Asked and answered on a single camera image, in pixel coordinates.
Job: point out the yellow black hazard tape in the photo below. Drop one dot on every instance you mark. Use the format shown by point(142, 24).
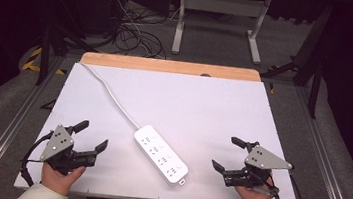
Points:
point(33, 61)

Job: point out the white metal desk frame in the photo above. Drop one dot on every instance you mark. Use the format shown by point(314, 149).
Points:
point(222, 4)

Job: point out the person's right hand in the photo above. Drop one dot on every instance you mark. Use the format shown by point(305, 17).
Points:
point(250, 194)

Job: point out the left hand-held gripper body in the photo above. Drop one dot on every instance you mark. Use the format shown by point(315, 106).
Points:
point(58, 143)

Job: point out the aluminium floor rail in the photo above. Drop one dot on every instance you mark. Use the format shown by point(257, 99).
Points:
point(325, 163)
point(2, 136)

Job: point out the black metal stand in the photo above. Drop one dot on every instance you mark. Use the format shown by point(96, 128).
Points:
point(46, 51)
point(312, 66)

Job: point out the person's left hand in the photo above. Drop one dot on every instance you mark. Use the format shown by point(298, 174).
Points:
point(59, 178)

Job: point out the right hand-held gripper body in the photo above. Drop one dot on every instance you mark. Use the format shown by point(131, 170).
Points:
point(263, 160)

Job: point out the white power strip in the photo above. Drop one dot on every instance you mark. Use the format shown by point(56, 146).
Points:
point(161, 155)

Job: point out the white board table cover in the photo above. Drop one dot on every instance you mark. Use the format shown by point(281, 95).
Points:
point(190, 107)

